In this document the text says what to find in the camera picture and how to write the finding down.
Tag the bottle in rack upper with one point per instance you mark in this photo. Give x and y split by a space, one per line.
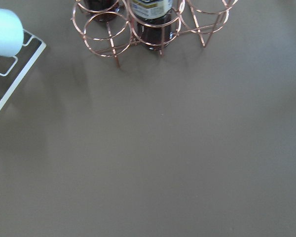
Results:
156 22

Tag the bottle in rack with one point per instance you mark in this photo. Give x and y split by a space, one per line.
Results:
100 6
156 22

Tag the bottle in rack lower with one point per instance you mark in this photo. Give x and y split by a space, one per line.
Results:
100 6

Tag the white cup rack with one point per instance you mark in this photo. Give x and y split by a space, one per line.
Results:
13 69

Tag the blue cup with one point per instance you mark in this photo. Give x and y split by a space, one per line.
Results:
11 33

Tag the copper wire bottle rack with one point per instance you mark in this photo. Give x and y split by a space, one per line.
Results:
109 27

